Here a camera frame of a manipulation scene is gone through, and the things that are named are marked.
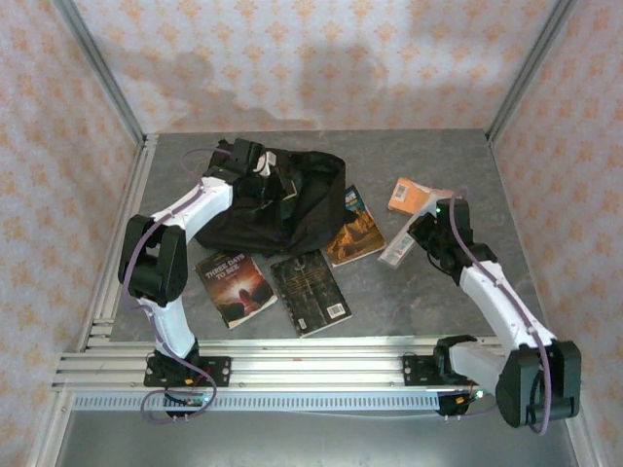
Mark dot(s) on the black fabric backpack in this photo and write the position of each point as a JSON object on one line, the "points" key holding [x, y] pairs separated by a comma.
{"points": [[316, 194]]}

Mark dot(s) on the orange paperback book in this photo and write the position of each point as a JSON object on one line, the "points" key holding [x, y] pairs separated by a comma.
{"points": [[409, 197]]}

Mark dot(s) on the clear packaged ruler set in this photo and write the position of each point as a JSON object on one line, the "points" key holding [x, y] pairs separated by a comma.
{"points": [[396, 248]]}

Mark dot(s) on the blue orange landscape cover book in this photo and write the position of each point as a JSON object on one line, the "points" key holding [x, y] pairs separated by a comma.
{"points": [[355, 233]]}

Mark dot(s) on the black book with barcode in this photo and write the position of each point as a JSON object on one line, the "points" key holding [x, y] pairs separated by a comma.
{"points": [[311, 297]]}

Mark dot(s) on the Three Days To See book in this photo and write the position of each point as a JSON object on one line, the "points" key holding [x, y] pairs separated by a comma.
{"points": [[236, 287]]}

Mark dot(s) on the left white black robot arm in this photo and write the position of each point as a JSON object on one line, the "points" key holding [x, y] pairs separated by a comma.
{"points": [[168, 326]]}

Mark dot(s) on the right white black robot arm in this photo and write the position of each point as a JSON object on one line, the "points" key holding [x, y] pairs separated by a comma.
{"points": [[506, 311]]}

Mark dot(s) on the small lit circuit board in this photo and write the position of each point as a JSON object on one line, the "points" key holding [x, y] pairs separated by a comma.
{"points": [[194, 401], [479, 394]]}

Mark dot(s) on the grey metal sheet panel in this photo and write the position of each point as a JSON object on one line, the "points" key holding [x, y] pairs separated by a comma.
{"points": [[316, 438]]}

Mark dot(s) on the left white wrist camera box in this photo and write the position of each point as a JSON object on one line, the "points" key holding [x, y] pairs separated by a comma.
{"points": [[267, 163]]}

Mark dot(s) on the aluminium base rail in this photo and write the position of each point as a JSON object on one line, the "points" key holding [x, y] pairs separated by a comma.
{"points": [[316, 370]]}

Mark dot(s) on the aluminium corner post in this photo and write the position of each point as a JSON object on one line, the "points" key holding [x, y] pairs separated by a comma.
{"points": [[93, 53], [538, 53]]}

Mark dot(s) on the aluminium frame leg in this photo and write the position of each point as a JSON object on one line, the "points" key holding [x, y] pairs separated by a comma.
{"points": [[581, 433], [48, 433]]}

